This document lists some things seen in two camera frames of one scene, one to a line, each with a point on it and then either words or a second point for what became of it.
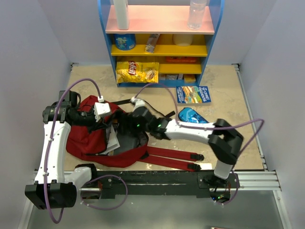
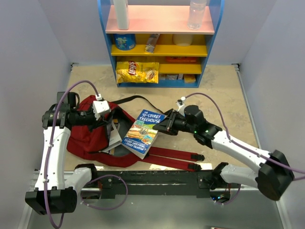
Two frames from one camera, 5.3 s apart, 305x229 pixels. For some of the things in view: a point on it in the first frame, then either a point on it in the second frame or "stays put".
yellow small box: (189, 78) stays put
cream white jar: (183, 39) stays put
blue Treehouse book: (193, 96) → (141, 134)
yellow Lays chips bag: (133, 72) stays put
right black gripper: (127, 118) → (165, 126)
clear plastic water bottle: (196, 13) stays put
